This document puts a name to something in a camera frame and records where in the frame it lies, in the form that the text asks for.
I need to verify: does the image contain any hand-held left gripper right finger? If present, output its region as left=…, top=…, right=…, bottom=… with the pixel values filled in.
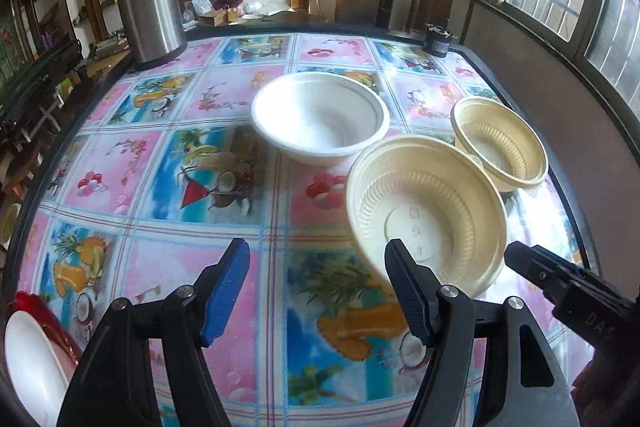
left=384, top=238, right=576, bottom=427

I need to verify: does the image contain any white plate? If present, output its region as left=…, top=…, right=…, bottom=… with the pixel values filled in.
left=4, top=309, right=71, bottom=418

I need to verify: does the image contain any cream patterned plastic bowl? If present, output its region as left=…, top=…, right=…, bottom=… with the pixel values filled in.
left=451, top=96, right=550, bottom=194
left=345, top=136, right=510, bottom=298

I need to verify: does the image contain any red glass plate with label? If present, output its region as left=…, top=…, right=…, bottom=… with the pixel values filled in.
left=12, top=291, right=83, bottom=365

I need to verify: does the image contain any white foam bowl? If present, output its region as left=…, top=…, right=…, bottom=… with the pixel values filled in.
left=250, top=73, right=391, bottom=166

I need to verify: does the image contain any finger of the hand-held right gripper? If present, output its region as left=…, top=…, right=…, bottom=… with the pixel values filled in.
left=504, top=241, right=576, bottom=304

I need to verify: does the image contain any small black round container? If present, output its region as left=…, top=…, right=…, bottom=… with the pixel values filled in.
left=424, top=23, right=458, bottom=58

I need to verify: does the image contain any printed fruit tablecloth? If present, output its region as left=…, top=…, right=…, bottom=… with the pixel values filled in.
left=20, top=32, right=596, bottom=427

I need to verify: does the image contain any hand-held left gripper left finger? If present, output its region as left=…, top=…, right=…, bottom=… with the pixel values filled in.
left=55, top=237, right=251, bottom=427

